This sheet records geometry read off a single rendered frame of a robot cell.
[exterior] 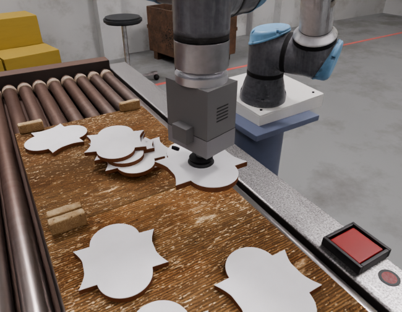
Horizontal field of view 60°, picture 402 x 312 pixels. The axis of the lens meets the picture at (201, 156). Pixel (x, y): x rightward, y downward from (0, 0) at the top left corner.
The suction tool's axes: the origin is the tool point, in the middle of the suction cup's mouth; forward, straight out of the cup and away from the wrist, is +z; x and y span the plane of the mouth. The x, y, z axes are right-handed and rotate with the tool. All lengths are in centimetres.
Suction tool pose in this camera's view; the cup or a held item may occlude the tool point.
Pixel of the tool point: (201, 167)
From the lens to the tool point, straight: 57.3
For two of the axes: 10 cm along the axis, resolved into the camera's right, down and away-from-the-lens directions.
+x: 6.9, -3.7, 6.1
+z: 0.0, 8.5, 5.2
